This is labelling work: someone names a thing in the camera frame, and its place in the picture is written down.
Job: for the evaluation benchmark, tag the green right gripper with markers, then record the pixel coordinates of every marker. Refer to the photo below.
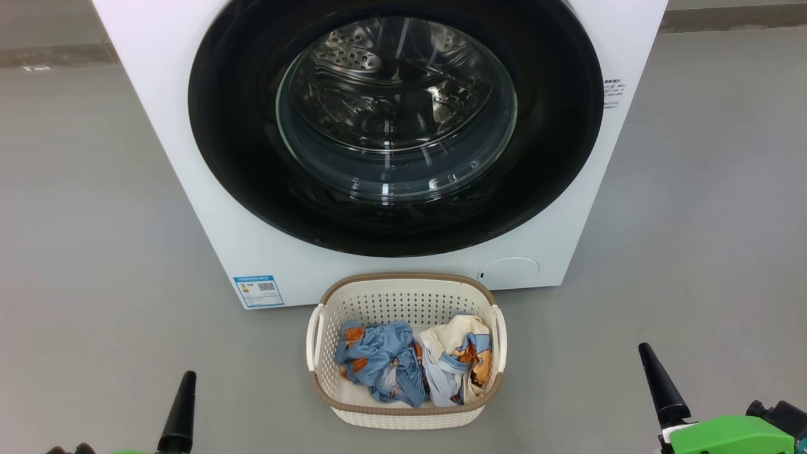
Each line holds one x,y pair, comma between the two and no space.
731,438

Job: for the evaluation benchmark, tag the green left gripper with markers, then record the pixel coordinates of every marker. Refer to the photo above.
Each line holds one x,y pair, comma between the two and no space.
132,452

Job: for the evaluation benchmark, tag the blue patterned garment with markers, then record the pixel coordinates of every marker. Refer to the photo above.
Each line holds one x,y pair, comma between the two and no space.
378,353

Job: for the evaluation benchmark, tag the cream and blue garment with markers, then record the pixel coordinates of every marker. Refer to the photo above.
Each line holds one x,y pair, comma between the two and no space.
451,343

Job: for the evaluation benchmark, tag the round glass washer door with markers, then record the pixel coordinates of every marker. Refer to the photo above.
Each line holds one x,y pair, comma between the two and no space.
252,164

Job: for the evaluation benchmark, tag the white front-load washing machine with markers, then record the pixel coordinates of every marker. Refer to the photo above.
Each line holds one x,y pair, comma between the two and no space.
189,208

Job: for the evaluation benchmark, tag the blue energy label sticker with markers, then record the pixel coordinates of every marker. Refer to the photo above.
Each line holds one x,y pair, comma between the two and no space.
258,291

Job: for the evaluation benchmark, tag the round white filter cover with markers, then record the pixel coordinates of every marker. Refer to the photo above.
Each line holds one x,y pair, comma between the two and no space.
510,272

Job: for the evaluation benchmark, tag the cream perforated laundry basket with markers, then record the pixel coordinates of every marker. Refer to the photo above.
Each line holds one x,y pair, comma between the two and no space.
403,296

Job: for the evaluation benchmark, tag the printed text label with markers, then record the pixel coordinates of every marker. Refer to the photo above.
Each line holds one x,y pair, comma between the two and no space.
613,94

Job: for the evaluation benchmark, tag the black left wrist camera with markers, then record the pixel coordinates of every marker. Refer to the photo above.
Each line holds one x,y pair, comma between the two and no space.
69,449

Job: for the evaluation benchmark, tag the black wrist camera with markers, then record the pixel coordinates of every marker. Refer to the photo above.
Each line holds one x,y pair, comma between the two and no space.
791,416
69,449

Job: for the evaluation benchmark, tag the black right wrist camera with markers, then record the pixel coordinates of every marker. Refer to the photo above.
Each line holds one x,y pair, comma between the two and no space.
791,416

